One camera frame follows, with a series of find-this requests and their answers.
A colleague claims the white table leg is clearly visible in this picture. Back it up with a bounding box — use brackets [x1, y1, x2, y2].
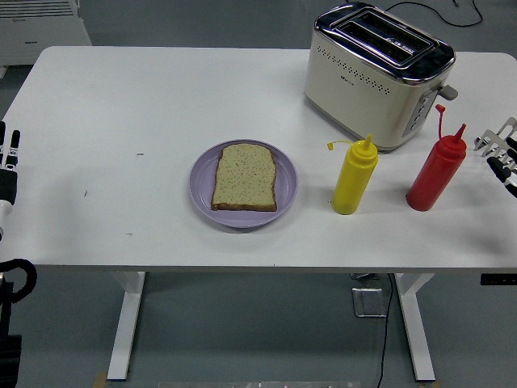
[393, 273, 437, 383]
[105, 271, 147, 382]

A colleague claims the yellow squeeze bottle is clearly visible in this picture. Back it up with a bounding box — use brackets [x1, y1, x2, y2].
[326, 133, 380, 216]

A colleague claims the purple plate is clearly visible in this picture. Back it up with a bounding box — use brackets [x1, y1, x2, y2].
[188, 139, 300, 230]

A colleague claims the black cable under table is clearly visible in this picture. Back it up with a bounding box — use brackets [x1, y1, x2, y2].
[375, 273, 395, 388]

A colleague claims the slice of bread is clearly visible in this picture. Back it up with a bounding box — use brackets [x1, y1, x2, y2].
[210, 143, 279, 213]

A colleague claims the cream and chrome toaster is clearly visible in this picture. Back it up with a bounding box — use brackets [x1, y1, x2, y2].
[303, 2, 460, 154]

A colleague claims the silver metal rack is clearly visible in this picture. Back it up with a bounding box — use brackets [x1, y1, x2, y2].
[473, 116, 517, 162]

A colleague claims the black table control panel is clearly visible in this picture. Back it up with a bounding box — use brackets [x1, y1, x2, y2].
[480, 273, 517, 286]

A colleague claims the red squeeze bottle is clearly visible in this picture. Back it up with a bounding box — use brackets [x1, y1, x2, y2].
[406, 103, 469, 213]

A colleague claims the white appliance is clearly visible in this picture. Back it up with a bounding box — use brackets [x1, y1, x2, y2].
[0, 0, 93, 78]

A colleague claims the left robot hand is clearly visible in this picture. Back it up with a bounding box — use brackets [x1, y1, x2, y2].
[0, 120, 22, 243]

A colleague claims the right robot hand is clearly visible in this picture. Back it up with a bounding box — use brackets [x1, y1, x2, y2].
[485, 136, 517, 188]

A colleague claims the black cable on floor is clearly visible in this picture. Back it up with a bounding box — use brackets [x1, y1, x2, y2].
[383, 0, 484, 28]

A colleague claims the metal floor box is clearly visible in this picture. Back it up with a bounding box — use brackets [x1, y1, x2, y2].
[351, 286, 389, 318]

